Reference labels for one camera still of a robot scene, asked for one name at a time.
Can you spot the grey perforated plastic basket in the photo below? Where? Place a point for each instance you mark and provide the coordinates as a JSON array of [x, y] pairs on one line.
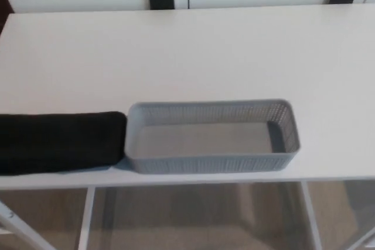
[[205, 166]]

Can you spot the black fabric pencil case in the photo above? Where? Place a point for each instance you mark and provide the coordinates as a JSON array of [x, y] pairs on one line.
[[58, 141]]

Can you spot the white table leg frame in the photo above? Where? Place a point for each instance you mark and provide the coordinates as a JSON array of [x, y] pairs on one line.
[[311, 217], [86, 217]]

